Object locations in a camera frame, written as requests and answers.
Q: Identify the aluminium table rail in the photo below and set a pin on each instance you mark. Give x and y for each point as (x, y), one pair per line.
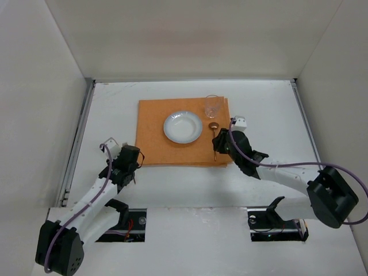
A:
(293, 83)
(66, 180)

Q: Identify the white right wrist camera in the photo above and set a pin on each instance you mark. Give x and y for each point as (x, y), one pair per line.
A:
(238, 124)

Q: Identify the white paper plate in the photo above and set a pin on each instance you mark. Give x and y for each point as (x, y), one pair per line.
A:
(182, 127)

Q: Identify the clear plastic cup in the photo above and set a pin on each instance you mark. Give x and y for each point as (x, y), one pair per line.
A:
(213, 104)

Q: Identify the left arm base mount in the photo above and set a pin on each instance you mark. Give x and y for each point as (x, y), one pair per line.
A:
(130, 227)

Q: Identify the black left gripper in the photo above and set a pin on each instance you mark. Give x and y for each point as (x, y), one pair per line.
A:
(126, 173)

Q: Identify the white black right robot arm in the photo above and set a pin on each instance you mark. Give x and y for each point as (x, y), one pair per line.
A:
(327, 196)

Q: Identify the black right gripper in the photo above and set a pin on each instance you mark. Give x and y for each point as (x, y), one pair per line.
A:
(219, 142)

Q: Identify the orange cloth napkin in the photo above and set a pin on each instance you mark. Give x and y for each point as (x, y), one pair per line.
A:
(158, 149)

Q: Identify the right aluminium table rail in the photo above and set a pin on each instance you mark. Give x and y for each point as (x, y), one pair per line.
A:
(293, 83)

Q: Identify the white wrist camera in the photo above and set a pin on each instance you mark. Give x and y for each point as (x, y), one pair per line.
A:
(110, 147)
(238, 124)

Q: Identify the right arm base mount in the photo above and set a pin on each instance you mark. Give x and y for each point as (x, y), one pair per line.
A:
(276, 227)

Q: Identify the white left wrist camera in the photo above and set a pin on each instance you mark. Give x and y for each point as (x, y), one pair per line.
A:
(110, 147)

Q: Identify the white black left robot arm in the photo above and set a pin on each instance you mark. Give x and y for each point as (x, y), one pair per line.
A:
(62, 242)

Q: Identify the left aluminium table rail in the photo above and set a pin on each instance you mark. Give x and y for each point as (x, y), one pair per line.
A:
(66, 180)

